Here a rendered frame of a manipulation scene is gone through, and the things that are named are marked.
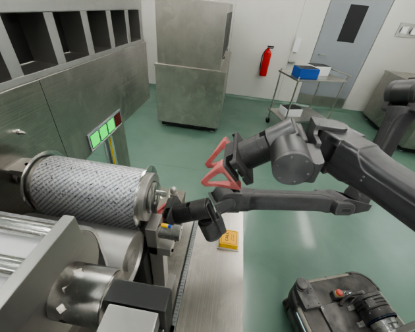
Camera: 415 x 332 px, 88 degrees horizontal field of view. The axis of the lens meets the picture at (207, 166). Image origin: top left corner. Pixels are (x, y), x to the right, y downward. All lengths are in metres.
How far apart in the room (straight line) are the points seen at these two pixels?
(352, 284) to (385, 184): 1.54
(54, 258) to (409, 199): 0.39
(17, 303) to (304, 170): 0.33
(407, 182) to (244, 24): 4.62
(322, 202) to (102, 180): 0.62
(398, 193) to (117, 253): 0.46
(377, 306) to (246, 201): 1.19
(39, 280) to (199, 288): 0.61
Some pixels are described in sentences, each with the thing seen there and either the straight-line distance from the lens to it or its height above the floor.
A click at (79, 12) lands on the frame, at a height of 1.57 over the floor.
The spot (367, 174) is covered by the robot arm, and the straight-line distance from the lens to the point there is 0.37.
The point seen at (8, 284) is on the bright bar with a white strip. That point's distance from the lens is 0.23.
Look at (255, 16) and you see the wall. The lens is 4.86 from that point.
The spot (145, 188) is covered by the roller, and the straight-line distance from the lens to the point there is 0.48.
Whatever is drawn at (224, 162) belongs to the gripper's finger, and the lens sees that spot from 0.38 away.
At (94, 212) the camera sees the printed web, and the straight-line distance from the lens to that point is 0.55.
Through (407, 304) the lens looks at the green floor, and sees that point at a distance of 2.38.
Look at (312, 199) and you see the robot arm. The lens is 0.73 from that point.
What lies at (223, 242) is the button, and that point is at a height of 0.92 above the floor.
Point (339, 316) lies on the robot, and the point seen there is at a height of 0.26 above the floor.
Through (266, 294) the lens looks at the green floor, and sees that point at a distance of 1.85.
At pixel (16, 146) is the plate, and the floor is 1.32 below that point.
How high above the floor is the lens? 1.63
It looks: 37 degrees down
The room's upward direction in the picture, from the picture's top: 6 degrees clockwise
